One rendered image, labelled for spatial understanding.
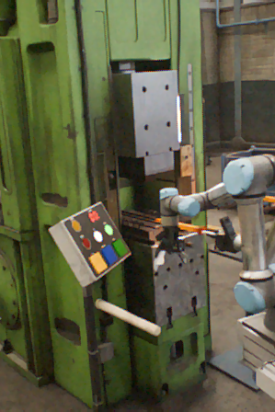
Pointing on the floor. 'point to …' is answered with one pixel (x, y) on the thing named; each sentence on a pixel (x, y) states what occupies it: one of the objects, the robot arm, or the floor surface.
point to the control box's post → (92, 346)
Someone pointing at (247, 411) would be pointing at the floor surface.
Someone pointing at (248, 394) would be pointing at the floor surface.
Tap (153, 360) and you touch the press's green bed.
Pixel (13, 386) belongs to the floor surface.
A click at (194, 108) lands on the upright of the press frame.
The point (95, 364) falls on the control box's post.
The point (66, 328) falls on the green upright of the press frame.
